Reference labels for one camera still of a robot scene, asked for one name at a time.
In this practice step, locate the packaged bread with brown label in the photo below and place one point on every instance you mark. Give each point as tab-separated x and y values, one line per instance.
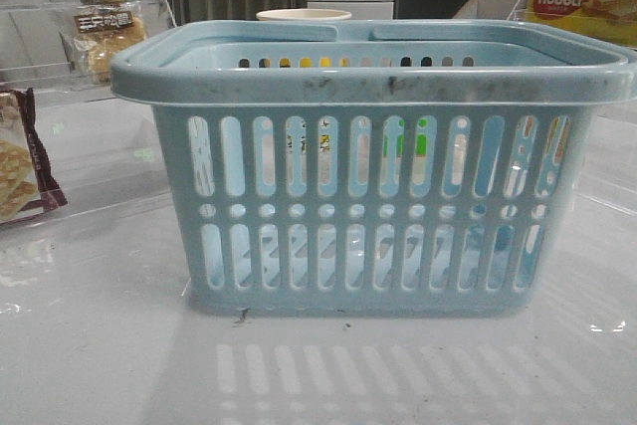
93	34

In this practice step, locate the light blue plastic basket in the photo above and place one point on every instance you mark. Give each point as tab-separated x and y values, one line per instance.
371	167

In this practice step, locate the white paper cup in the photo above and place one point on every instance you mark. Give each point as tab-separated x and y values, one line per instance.
303	15

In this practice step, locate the clear acrylic display shelf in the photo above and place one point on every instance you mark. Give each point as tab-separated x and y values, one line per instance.
103	150

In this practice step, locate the brown cracker snack packet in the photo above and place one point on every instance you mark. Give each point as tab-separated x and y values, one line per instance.
28	187

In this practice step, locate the clear acrylic right stand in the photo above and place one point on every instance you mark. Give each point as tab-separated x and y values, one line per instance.
517	4

